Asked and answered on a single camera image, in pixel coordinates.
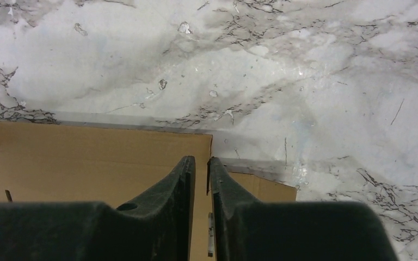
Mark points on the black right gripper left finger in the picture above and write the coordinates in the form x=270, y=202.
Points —
x=155, y=225

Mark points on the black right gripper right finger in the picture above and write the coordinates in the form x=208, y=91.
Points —
x=246, y=228

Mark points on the brown cardboard box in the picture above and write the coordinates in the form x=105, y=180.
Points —
x=55, y=163

